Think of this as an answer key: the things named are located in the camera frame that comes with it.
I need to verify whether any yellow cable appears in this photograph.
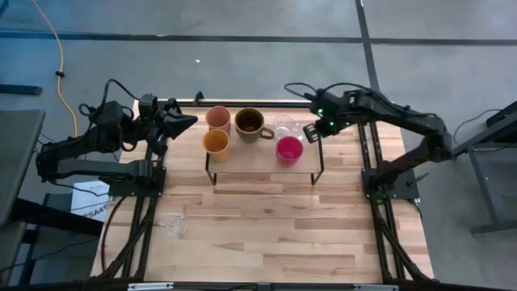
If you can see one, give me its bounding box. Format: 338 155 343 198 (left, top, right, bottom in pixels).
31 0 80 138

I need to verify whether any terracotta pink plastic cup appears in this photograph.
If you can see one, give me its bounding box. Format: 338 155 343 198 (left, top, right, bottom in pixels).
204 105 233 137

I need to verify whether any red mug with white handle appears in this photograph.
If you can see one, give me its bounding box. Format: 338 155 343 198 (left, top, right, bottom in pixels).
275 136 305 169

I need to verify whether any black metal table frame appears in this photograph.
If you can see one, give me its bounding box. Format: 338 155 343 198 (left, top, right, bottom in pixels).
90 91 435 291

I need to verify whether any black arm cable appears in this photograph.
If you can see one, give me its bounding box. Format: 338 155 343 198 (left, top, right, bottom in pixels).
284 82 324 101
78 78 141 119

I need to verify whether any brown ceramic mug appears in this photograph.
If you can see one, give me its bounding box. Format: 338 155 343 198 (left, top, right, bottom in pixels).
233 107 275 144

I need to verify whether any dark grey metal desk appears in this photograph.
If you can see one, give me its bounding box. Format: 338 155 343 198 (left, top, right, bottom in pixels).
452 99 517 236

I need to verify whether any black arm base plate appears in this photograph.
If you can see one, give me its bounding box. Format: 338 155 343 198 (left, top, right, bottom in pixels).
361 167 421 200
107 166 167 198

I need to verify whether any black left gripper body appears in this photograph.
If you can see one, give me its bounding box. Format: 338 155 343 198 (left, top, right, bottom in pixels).
139 108 174 157

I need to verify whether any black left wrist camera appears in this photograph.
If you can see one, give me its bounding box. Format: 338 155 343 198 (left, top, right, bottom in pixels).
138 93 159 119

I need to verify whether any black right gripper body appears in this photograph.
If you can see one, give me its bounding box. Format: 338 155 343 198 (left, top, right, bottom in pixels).
309 89 356 138

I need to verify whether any silver aluminium bracket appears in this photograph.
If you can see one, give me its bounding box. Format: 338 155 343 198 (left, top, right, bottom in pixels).
128 282 174 291
354 284 400 291

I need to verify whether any wooden shelf with black frame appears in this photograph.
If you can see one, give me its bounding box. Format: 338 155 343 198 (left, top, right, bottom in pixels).
204 119 326 186

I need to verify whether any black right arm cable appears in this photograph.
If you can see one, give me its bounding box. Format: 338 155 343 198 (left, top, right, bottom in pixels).
284 82 324 101

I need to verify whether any yellow plastic cup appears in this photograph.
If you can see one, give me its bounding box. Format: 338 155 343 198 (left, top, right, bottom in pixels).
202 129 231 163

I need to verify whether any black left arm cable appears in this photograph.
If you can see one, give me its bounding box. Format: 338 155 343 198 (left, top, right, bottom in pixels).
78 78 141 119

